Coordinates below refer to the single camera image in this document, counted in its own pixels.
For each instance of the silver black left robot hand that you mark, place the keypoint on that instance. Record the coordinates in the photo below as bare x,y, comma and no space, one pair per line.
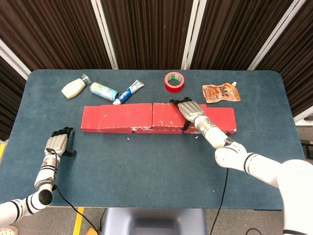
57,144

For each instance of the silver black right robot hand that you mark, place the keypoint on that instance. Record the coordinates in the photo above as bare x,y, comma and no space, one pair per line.
190,110

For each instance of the red brick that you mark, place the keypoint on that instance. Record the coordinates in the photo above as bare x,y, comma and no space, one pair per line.
225,117
124,115
159,131
163,115
90,117

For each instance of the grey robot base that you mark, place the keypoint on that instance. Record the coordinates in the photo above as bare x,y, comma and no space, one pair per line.
154,222

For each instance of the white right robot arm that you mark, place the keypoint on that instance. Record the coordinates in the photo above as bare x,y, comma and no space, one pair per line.
256,161

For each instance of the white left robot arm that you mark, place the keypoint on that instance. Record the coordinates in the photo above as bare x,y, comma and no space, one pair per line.
44,176

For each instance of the red tape roll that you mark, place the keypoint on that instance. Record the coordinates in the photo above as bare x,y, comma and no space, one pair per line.
174,89

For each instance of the orange sauce pouch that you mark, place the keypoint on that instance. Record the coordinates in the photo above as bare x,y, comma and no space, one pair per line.
220,93

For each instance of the cream plastic bottle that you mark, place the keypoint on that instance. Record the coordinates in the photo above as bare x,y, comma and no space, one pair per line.
73,88

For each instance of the blue white toothpaste tube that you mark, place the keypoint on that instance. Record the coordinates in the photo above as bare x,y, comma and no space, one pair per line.
127,91

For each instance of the light blue cleanser tube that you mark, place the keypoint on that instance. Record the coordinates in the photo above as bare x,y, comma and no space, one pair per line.
102,90

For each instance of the blue-green table cover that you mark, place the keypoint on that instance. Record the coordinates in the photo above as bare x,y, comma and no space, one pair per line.
134,171

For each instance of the brown folding screen white frames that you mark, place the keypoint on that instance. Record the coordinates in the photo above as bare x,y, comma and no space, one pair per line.
151,29

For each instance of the orange object on floor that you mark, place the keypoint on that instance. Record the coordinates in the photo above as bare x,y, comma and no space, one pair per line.
92,231

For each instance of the white shoe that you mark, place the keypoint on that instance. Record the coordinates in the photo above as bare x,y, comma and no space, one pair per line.
8,230

